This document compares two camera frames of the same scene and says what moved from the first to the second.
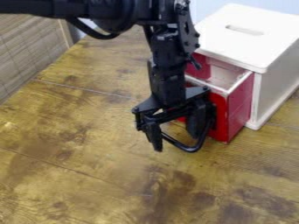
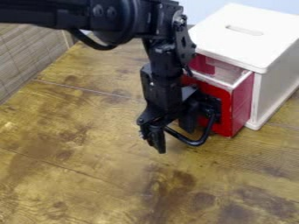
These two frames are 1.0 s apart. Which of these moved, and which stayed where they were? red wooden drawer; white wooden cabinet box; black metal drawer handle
Moved: black metal drawer handle
Stayed: red wooden drawer; white wooden cabinet box
